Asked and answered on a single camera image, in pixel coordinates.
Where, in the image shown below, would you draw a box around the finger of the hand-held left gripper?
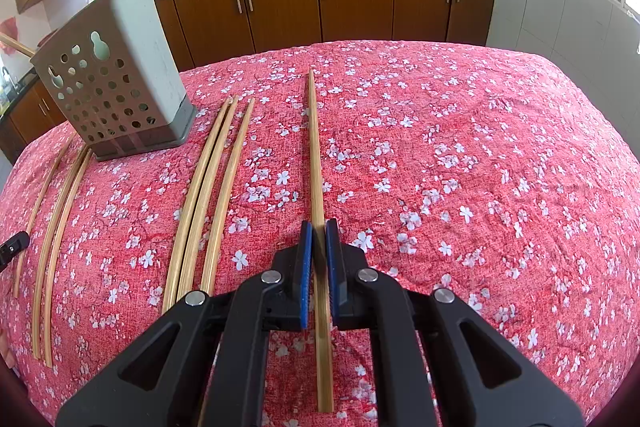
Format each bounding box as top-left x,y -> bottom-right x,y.
0,231 -> 31,265

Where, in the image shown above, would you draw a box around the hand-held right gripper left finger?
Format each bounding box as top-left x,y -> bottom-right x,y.
55,221 -> 315,427

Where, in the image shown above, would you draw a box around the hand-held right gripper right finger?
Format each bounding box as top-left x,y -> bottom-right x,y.
325,218 -> 586,427

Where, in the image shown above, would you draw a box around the bamboo chopstick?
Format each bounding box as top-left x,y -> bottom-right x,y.
0,32 -> 37,56
161,96 -> 238,315
31,144 -> 90,360
42,149 -> 96,368
200,97 -> 257,295
11,132 -> 78,300
176,97 -> 242,305
306,68 -> 335,414

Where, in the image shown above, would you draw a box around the grey perforated chopstick holder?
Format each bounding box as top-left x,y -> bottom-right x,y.
30,0 -> 198,162

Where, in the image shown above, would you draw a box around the red floral tablecloth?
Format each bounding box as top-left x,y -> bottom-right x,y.
0,39 -> 640,427

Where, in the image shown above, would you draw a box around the hanging red plastic bag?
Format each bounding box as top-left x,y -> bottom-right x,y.
0,17 -> 21,55

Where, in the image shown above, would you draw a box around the wooden lower kitchen cabinets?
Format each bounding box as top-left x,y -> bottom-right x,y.
0,0 -> 498,165

